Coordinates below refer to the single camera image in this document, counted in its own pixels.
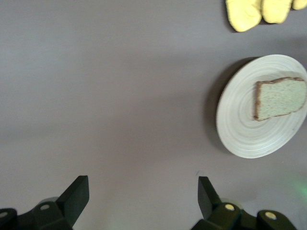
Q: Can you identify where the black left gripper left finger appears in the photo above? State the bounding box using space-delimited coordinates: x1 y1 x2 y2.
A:
0 175 90 230

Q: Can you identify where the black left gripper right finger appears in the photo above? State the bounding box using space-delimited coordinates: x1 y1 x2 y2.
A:
190 176 297 230

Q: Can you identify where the round light wooden plate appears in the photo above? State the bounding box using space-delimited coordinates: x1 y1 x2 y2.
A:
215 54 307 159

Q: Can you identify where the toast slice with brown crust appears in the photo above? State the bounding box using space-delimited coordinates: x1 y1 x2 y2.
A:
253 77 307 122

